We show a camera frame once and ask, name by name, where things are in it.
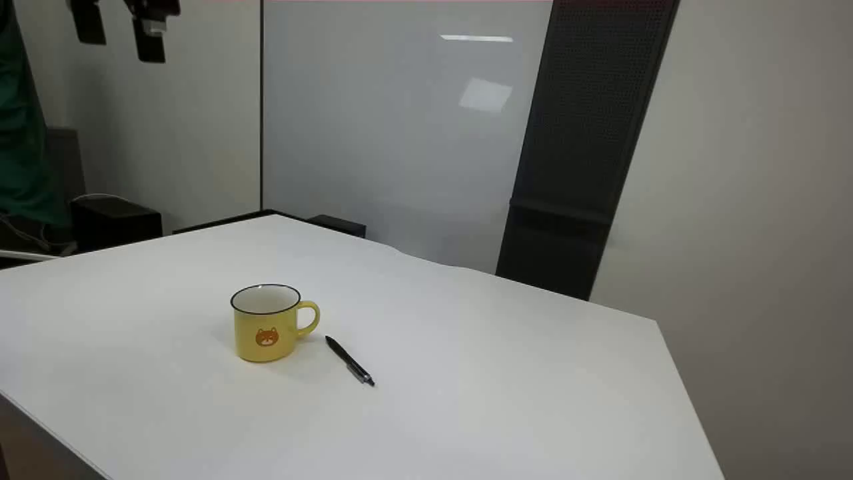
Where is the black click pen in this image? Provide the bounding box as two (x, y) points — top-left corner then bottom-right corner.
(321, 334), (379, 390)

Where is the black box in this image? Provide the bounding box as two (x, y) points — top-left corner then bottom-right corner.
(69, 192), (165, 254)

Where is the green fabric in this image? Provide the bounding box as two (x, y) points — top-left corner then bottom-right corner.
(0, 0), (72, 235)

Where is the black vertical wall panel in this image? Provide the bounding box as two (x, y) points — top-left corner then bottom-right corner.
(492, 0), (682, 304)

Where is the white glossy partition panel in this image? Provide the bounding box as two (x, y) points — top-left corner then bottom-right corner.
(260, 0), (553, 275)

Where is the yellow enamel mug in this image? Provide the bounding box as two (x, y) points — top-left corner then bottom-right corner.
(227, 280), (321, 366)

